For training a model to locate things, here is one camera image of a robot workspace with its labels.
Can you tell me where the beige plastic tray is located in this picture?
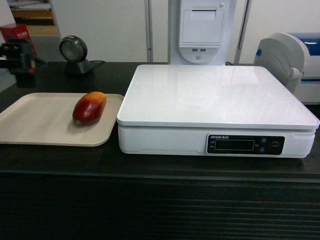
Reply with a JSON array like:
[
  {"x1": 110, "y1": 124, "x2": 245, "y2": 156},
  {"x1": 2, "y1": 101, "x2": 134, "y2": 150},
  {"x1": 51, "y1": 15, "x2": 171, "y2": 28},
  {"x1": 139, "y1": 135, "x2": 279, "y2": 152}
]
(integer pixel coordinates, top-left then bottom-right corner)
[{"x1": 0, "y1": 92, "x2": 124, "y2": 147}]

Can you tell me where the white label printer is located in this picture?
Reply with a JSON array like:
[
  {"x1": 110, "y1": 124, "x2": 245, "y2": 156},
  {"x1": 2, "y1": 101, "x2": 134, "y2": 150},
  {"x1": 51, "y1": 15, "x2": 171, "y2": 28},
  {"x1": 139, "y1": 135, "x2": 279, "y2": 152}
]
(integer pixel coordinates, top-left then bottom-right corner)
[{"x1": 253, "y1": 32, "x2": 320, "y2": 105}]

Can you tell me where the dark red mango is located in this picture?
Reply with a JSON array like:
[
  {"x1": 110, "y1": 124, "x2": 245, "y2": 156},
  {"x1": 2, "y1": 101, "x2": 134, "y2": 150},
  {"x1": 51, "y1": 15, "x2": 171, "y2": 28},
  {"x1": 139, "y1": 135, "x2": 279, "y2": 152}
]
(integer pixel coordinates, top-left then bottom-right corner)
[{"x1": 72, "y1": 91, "x2": 107, "y2": 125}]

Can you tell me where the grey metal pole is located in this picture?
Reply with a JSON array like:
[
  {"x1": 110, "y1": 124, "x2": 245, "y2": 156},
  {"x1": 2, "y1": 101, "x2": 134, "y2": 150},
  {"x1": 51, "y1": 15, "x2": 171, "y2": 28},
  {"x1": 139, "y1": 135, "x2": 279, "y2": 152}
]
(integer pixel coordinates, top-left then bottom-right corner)
[
  {"x1": 144, "y1": 0, "x2": 153, "y2": 63},
  {"x1": 233, "y1": 0, "x2": 252, "y2": 65}
]

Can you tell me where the black checkout counter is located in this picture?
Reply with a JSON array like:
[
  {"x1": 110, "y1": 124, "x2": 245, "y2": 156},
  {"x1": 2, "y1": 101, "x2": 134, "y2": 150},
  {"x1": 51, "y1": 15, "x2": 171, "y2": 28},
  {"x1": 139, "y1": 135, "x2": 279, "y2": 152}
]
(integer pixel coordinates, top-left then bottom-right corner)
[{"x1": 0, "y1": 127, "x2": 320, "y2": 240}]

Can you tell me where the grey metal pole right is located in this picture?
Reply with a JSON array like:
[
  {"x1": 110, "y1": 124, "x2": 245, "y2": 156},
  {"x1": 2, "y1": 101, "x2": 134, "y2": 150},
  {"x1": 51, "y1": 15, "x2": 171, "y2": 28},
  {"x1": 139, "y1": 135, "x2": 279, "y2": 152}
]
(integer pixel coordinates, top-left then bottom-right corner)
[{"x1": 233, "y1": 0, "x2": 252, "y2": 65}]

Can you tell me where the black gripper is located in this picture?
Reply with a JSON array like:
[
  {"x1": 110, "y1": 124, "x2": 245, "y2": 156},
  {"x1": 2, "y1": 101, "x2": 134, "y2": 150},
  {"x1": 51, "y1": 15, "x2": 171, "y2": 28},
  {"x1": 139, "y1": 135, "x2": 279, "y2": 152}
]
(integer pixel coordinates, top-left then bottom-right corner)
[{"x1": 0, "y1": 39, "x2": 47, "y2": 88}]

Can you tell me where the white receipt printer kiosk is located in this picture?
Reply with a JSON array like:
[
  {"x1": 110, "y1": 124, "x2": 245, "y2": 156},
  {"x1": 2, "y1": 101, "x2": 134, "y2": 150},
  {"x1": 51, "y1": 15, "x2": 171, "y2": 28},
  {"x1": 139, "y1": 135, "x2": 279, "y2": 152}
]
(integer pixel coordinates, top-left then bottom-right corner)
[{"x1": 167, "y1": 0, "x2": 236, "y2": 66}]

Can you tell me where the red box on floor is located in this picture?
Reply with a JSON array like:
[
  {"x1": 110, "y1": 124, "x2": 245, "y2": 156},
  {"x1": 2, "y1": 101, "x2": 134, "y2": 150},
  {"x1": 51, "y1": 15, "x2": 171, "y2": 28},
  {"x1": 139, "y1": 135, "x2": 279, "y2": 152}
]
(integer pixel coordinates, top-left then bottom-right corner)
[{"x1": 0, "y1": 23, "x2": 37, "y2": 56}]

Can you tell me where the grey metal pole left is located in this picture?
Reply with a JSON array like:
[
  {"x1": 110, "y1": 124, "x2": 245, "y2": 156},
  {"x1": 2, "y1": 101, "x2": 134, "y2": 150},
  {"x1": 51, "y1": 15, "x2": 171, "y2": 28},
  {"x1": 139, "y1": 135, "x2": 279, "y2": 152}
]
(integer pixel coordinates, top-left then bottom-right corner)
[{"x1": 144, "y1": 0, "x2": 153, "y2": 63}]

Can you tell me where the white checkout scale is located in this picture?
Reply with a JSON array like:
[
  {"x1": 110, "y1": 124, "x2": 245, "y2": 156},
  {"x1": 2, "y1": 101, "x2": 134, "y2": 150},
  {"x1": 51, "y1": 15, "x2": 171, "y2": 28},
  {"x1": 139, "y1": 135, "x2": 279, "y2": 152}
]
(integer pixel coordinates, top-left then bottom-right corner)
[{"x1": 117, "y1": 65, "x2": 320, "y2": 158}]

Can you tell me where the black barcode scanner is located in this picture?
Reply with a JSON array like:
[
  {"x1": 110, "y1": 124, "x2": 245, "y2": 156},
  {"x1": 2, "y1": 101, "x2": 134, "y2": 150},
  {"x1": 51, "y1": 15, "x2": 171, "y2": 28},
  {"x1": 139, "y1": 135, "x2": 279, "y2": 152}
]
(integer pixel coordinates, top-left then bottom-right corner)
[{"x1": 59, "y1": 35, "x2": 94, "y2": 76}]

